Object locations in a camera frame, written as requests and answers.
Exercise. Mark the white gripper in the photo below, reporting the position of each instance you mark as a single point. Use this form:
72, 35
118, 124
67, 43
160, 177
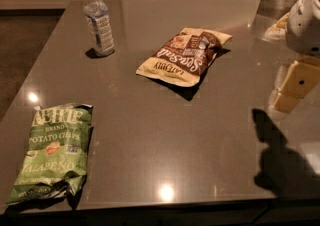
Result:
305, 25

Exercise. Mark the green jalapeno chip bag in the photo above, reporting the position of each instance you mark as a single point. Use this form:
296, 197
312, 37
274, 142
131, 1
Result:
55, 164

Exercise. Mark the brown sea salt chip bag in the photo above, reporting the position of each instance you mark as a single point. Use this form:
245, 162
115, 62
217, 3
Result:
183, 59

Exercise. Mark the metal snack dispenser base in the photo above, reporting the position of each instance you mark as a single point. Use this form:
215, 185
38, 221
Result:
274, 9

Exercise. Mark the clear plastic water bottle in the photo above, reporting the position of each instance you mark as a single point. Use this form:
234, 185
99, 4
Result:
98, 21

